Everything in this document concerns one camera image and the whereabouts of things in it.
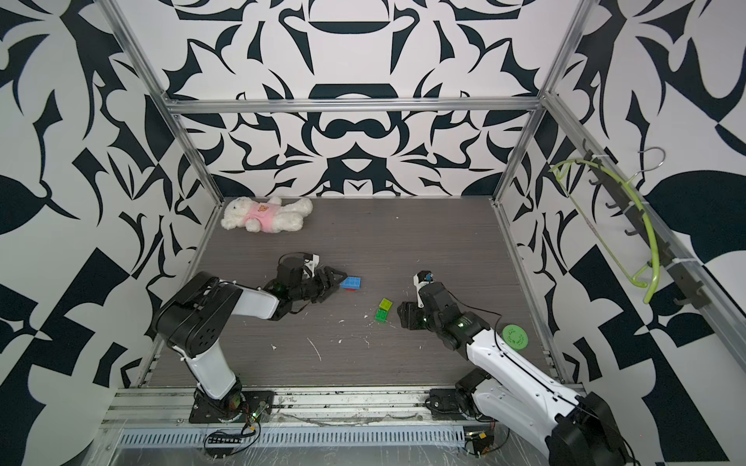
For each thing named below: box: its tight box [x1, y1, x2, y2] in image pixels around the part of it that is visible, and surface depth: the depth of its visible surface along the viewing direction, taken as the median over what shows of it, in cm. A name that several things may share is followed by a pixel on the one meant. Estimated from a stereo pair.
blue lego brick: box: [339, 275, 363, 290], surface depth 96 cm
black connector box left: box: [207, 435, 242, 444], surface depth 74 cm
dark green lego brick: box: [373, 308, 389, 324], surface depth 90 cm
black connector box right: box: [465, 430, 495, 458], surface depth 73 cm
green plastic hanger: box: [549, 158, 661, 305], surface depth 56 cm
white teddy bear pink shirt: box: [220, 196, 314, 233], surface depth 106 cm
